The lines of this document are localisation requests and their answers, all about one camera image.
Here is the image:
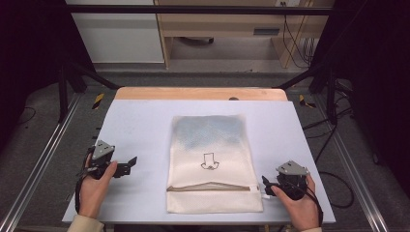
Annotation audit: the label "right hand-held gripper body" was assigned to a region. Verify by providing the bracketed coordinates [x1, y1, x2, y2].
[276, 159, 309, 201]

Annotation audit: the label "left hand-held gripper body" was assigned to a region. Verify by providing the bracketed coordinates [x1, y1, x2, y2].
[84, 139, 120, 180]

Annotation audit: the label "cream mesh laundry bag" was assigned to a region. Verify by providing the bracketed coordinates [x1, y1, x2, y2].
[165, 114, 264, 215]

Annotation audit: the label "person's right hand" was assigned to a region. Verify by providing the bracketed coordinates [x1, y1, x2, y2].
[270, 175, 321, 232]

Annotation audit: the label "person's left hand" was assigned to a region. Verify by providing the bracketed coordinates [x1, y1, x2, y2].
[77, 159, 119, 220]

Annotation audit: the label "white table mat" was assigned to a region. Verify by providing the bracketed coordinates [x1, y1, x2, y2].
[62, 99, 337, 225]

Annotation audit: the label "yellow black tape strip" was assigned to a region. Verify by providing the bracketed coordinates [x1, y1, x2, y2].
[92, 92, 106, 110]
[298, 94, 317, 109]

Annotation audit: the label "black metal stand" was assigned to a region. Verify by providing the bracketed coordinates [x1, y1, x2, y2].
[57, 61, 121, 124]
[274, 61, 339, 126]

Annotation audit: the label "white cabinet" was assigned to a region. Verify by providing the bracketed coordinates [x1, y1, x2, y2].
[65, 0, 165, 64]

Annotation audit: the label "black curtain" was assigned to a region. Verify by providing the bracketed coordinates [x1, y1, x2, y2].
[0, 0, 95, 153]
[309, 0, 410, 196]

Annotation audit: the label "light wooden desk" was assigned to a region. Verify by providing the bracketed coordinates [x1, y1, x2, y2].
[154, 0, 335, 70]

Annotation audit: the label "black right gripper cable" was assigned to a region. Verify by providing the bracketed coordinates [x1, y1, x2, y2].
[289, 180, 324, 227]

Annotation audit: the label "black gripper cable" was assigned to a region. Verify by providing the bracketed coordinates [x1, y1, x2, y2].
[74, 154, 95, 215]
[289, 180, 324, 227]

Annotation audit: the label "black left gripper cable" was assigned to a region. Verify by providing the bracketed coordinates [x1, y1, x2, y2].
[74, 154, 95, 215]

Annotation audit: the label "black looped floor cable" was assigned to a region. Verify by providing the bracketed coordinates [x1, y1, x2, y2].
[303, 105, 356, 210]

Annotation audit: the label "aluminium floor rail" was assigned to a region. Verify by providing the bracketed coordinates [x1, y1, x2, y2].
[313, 95, 390, 232]
[0, 93, 83, 232]

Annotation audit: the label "thin black floor cable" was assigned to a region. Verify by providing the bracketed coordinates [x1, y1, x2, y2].
[17, 105, 37, 128]

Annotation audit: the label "black hanging desk cables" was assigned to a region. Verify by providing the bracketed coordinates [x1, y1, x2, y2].
[281, 1, 317, 69]

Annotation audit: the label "black horizontal frame bar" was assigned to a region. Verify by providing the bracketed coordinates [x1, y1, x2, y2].
[66, 4, 335, 16]

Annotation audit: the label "white wall socket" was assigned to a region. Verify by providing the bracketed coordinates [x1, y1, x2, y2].
[275, 0, 302, 8]

